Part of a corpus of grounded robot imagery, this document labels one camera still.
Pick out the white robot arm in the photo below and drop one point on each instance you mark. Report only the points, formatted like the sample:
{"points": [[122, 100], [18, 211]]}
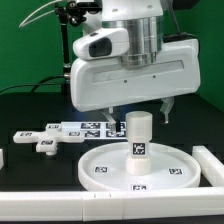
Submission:
{"points": [[124, 60]]}

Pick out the white round table top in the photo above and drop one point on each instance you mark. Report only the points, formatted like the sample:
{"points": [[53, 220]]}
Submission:
{"points": [[111, 168]]}

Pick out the white front fence bar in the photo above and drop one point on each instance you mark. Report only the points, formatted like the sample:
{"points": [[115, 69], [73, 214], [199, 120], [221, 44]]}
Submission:
{"points": [[95, 206]]}

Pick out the white marker tag sheet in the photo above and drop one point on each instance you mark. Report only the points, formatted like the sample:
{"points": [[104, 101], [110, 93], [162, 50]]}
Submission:
{"points": [[95, 130]]}

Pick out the white cross-shaped table base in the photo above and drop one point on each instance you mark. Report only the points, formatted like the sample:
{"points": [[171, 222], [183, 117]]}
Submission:
{"points": [[47, 141]]}

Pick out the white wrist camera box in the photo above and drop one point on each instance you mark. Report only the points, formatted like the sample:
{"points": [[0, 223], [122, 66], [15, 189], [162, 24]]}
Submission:
{"points": [[102, 43]]}

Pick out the black camera stand pole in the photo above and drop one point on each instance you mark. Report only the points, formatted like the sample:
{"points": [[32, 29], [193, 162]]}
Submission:
{"points": [[70, 14]]}

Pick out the white fence bar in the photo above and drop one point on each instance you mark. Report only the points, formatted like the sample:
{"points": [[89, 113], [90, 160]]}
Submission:
{"points": [[95, 206], [211, 167]]}

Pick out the white right fence bar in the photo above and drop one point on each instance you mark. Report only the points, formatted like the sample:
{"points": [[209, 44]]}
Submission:
{"points": [[211, 167]]}

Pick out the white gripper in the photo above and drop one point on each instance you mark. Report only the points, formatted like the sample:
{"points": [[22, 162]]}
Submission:
{"points": [[105, 83]]}

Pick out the white left fence piece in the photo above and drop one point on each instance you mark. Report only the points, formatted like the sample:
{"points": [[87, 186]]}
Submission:
{"points": [[1, 159]]}

